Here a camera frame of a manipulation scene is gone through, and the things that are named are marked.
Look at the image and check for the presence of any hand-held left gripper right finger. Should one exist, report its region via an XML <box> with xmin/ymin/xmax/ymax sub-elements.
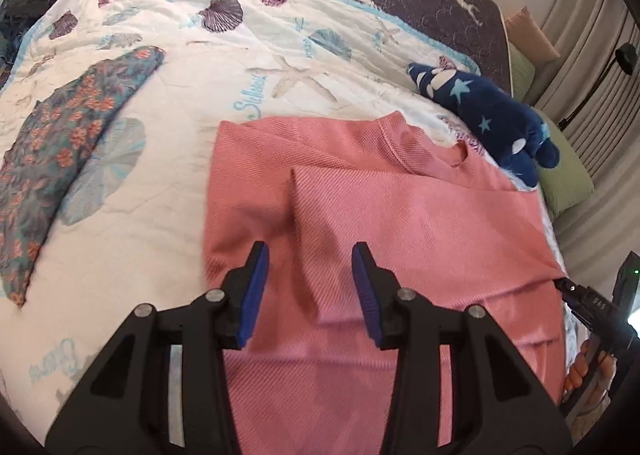
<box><xmin>351</xmin><ymin>242</ymin><xmax>573</xmax><ymax>455</ymax></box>

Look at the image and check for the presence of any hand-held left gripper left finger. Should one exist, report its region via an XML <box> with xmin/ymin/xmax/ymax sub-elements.
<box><xmin>45</xmin><ymin>241</ymin><xmax>271</xmax><ymax>455</ymax></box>

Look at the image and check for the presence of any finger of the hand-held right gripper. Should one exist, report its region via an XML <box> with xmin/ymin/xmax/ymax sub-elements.
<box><xmin>555</xmin><ymin>277</ymin><xmax>636</xmax><ymax>351</ymax></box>

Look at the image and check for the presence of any pink knit shirt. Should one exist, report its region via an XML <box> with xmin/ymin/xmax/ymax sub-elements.
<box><xmin>202</xmin><ymin>112</ymin><xmax>568</xmax><ymax>455</ymax></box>

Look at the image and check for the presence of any person's right hand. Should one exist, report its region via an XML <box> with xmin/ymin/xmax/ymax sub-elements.
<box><xmin>562</xmin><ymin>337</ymin><xmax>618</xmax><ymax>411</ymax></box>

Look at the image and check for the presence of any white seashell print blanket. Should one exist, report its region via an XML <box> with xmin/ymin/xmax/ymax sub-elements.
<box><xmin>0</xmin><ymin>0</ymin><xmax>566</xmax><ymax>455</ymax></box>

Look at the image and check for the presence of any large green pillow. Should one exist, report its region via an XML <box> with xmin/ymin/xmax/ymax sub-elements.
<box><xmin>537</xmin><ymin>110</ymin><xmax>596</xmax><ymax>220</ymax></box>

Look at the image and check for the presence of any navy star print garment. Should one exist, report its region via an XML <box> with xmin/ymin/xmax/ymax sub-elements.
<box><xmin>407</xmin><ymin>60</ymin><xmax>561</xmax><ymax>186</ymax></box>

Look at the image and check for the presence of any small green pillow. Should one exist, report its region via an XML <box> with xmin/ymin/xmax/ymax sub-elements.
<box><xmin>507</xmin><ymin>47</ymin><xmax>536</xmax><ymax>103</ymax></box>

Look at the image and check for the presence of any teal floral cloth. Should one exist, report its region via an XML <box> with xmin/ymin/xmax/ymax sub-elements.
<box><xmin>0</xmin><ymin>46</ymin><xmax>166</xmax><ymax>308</ymax></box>

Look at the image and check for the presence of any peach pillow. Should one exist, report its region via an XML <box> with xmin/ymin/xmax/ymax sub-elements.
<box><xmin>505</xmin><ymin>6</ymin><xmax>561</xmax><ymax>66</ymax></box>

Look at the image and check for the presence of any beige curtain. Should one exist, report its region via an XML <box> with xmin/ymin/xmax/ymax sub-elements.
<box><xmin>530</xmin><ymin>0</ymin><xmax>640</xmax><ymax>286</ymax></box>

